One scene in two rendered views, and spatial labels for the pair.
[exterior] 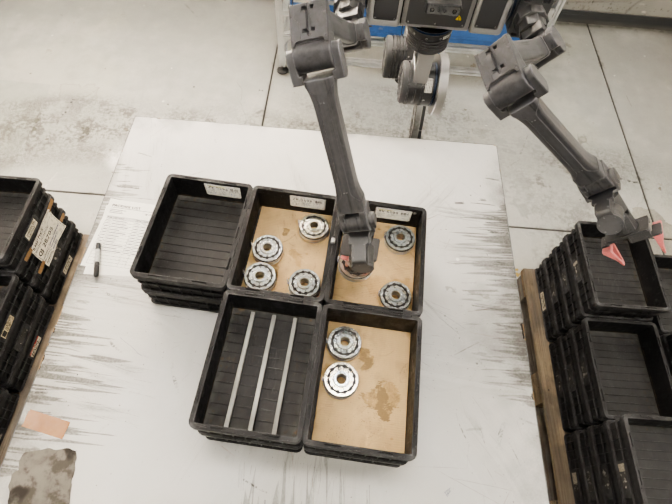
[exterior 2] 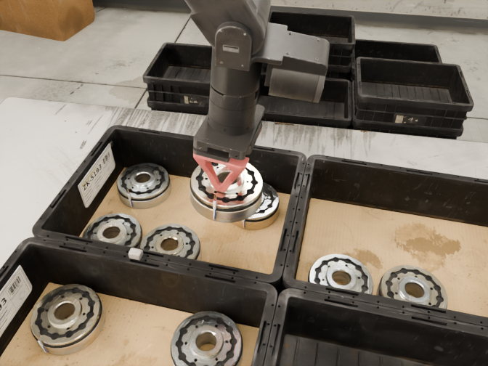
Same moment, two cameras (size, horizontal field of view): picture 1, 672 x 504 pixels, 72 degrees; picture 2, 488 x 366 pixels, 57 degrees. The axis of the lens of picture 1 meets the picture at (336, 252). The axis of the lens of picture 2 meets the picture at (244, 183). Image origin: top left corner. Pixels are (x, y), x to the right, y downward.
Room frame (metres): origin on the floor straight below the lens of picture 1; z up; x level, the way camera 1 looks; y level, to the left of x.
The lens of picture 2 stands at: (0.54, 0.39, 1.47)
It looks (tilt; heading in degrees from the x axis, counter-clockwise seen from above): 43 degrees down; 281
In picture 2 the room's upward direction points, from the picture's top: straight up
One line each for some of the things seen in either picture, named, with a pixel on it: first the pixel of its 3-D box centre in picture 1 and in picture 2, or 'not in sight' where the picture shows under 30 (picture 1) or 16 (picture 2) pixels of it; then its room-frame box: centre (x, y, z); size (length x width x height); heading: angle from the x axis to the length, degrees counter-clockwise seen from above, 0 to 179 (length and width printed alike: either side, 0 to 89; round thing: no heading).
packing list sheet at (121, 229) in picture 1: (123, 236); not in sight; (0.85, 0.80, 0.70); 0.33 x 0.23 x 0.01; 1
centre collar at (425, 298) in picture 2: (341, 378); (414, 290); (0.36, -0.05, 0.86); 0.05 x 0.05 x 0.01
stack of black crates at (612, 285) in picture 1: (592, 287); (205, 110); (1.01, -1.17, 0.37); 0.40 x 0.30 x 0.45; 1
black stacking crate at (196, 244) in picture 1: (198, 236); not in sight; (0.78, 0.46, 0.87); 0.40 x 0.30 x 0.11; 177
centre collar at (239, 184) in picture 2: not in sight; (226, 179); (0.65, -0.06, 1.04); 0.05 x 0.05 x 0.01
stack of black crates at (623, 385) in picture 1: (607, 379); (298, 128); (0.61, -1.19, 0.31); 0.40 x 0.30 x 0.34; 1
